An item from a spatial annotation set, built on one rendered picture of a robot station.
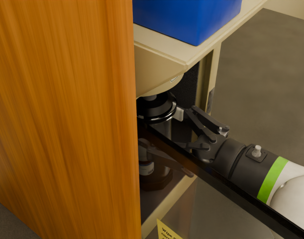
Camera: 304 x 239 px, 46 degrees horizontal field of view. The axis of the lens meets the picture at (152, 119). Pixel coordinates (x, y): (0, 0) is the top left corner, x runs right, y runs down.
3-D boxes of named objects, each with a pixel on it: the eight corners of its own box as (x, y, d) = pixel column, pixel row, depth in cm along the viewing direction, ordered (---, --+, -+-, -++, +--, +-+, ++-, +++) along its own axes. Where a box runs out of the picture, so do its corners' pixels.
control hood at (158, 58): (108, 98, 47) (101, 30, 41) (227, 10, 66) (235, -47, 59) (180, 135, 42) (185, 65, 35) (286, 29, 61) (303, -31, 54)
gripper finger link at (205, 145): (208, 156, 70) (207, 162, 69) (151, 150, 71) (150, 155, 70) (210, 142, 67) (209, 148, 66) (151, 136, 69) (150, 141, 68)
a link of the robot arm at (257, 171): (251, 214, 64) (272, 181, 70) (264, 173, 56) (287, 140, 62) (221, 197, 67) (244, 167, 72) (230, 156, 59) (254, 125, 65)
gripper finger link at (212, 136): (211, 141, 68) (218, 139, 68) (183, 106, 75) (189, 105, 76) (209, 155, 70) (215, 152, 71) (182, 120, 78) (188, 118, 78)
